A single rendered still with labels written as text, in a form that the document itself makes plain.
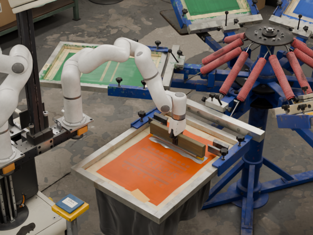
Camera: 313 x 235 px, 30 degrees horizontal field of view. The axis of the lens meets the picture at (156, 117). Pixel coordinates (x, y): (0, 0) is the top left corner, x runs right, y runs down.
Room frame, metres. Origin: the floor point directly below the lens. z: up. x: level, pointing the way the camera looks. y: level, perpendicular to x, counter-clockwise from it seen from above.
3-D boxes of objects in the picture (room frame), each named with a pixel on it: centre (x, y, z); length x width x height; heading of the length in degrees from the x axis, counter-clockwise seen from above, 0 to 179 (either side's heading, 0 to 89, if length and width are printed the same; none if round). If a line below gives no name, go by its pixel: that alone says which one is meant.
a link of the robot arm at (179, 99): (2.59, -0.08, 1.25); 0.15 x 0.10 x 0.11; 91
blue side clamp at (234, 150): (2.50, -0.40, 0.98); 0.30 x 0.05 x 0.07; 142
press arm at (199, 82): (3.40, -0.07, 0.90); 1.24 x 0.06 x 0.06; 82
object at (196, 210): (2.31, -0.16, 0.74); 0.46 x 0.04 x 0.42; 142
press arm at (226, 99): (2.92, -0.38, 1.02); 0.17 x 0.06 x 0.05; 142
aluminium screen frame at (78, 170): (2.48, -0.04, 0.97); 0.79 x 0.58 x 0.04; 142
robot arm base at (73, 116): (2.58, 0.45, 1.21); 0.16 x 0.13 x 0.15; 46
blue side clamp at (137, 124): (2.84, 0.03, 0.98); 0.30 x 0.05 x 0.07; 142
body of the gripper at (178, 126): (2.58, -0.12, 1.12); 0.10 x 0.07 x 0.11; 142
